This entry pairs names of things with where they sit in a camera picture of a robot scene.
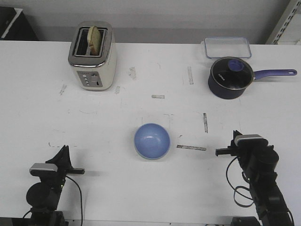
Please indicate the clear plastic food container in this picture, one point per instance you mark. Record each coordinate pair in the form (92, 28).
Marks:
(218, 47)

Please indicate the blue bowl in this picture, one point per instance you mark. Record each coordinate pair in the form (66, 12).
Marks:
(152, 141)

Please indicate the white slotted shelf upright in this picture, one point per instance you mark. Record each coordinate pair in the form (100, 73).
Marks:
(283, 22)

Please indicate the slice of toast bread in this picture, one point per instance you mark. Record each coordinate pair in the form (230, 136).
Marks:
(94, 40)

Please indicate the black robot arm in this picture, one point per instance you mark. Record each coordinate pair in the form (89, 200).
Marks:
(44, 196)
(258, 160)

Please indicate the cream and chrome toaster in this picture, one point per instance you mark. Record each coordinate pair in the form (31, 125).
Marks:
(95, 73)

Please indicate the glass lid with blue knob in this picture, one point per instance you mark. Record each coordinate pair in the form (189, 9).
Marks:
(232, 73)

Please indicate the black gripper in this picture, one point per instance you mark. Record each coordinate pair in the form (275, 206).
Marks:
(63, 167)
(238, 147)

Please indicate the dark blue saucepan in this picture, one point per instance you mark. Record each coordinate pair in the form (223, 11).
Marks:
(225, 93)

